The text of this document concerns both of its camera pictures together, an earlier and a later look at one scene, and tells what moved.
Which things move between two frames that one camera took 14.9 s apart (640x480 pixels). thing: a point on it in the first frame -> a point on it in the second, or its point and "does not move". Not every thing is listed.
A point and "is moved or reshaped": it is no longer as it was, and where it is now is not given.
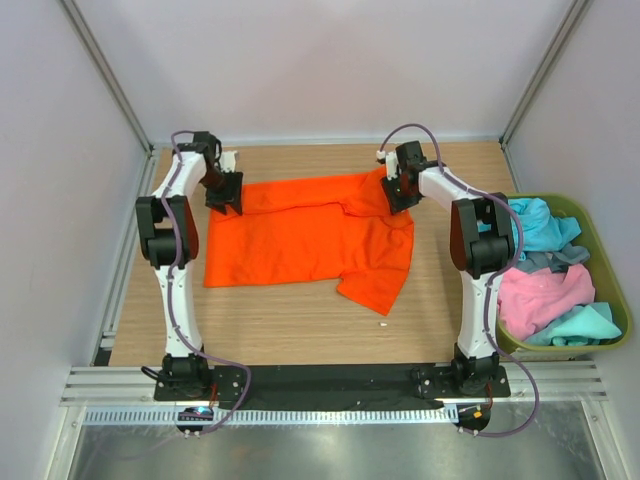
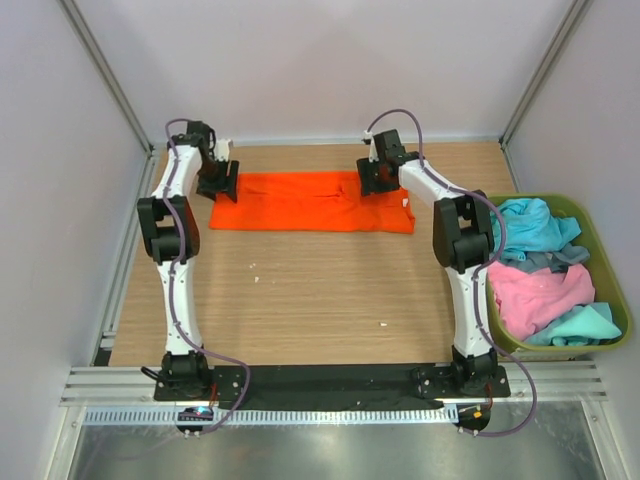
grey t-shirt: x=558 y=261 does not move
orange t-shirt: x=313 y=227 is moved or reshaped
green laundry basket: x=608 y=286 does not move
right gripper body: x=399 y=197 -> x=371 y=177
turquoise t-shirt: x=585 y=324 does not move
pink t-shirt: x=527 y=300 does not move
